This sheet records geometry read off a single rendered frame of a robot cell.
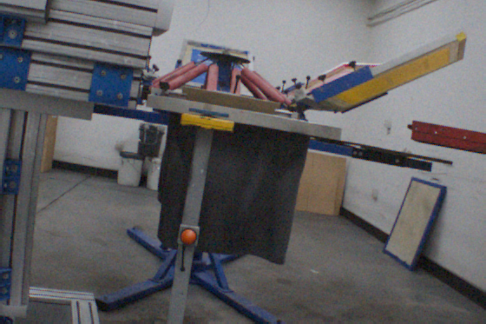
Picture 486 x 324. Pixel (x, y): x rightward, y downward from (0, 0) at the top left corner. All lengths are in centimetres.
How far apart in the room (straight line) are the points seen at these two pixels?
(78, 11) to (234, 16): 530
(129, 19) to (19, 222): 61
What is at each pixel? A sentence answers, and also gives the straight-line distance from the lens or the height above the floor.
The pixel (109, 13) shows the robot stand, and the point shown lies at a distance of 108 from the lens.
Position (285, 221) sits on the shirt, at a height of 67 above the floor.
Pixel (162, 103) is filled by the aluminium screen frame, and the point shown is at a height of 97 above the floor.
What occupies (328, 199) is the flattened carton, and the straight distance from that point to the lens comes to 639.
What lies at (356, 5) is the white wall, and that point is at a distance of 671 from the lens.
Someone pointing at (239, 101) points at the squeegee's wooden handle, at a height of 104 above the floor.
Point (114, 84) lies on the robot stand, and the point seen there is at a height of 99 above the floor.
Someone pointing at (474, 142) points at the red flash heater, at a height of 105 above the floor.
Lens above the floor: 96
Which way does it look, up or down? 3 degrees down
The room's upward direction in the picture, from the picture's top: 10 degrees clockwise
